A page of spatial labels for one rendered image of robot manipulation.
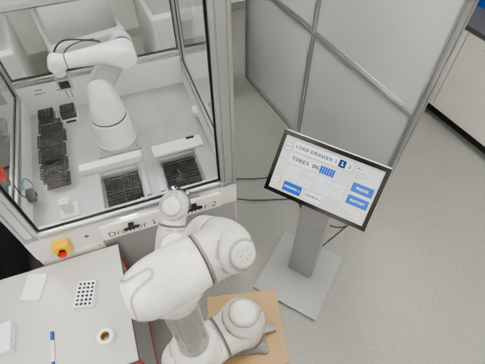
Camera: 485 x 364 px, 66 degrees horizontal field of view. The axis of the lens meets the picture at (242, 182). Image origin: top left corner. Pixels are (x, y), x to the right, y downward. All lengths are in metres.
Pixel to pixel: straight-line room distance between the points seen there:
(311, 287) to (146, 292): 1.90
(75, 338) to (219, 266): 1.14
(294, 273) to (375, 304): 0.56
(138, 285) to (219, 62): 0.84
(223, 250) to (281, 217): 2.10
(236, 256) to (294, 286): 1.81
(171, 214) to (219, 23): 0.66
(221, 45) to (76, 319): 1.33
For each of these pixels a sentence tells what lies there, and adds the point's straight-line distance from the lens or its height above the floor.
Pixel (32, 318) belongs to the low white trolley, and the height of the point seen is 0.76.
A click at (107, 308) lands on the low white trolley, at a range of 1.88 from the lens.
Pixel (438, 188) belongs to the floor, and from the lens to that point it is 3.45.
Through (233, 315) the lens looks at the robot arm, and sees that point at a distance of 1.37.
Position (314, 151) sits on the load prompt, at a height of 1.16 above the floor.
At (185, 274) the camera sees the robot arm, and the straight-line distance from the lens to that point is 0.83.
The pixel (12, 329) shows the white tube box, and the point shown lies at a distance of 1.99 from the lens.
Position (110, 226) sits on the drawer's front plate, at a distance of 1.88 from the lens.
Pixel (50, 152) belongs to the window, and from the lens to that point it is 1.55.
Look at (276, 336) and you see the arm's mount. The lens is 1.64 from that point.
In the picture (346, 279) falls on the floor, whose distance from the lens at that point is 2.75.
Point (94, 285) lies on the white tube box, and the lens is 1.91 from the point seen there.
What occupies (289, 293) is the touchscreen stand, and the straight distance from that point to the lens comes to 2.60.
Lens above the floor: 2.44
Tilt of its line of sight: 52 degrees down
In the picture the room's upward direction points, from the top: straight up
